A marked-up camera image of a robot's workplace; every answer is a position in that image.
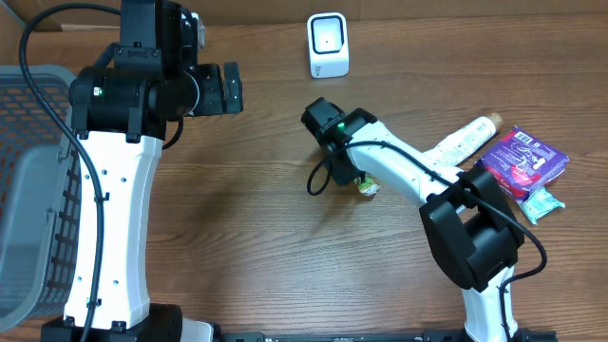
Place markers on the white barcode scanner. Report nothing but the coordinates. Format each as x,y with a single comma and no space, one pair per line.
328,44

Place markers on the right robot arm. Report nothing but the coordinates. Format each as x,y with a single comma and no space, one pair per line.
471,231

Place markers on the red purple snack pack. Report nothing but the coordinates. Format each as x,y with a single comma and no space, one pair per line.
522,163

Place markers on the grey plastic mesh basket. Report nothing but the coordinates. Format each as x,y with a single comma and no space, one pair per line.
40,206

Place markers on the teal snack packet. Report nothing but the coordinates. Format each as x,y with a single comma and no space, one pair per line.
539,204

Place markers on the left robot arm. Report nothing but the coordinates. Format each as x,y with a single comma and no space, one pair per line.
120,108

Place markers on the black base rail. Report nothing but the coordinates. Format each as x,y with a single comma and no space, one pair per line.
347,336

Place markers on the green drink carton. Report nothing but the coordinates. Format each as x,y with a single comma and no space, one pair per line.
367,186

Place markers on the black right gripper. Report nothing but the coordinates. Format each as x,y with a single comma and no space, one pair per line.
348,175

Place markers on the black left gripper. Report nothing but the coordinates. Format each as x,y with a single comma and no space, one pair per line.
214,103

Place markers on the white tube gold cap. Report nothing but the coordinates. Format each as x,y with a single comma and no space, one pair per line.
465,142

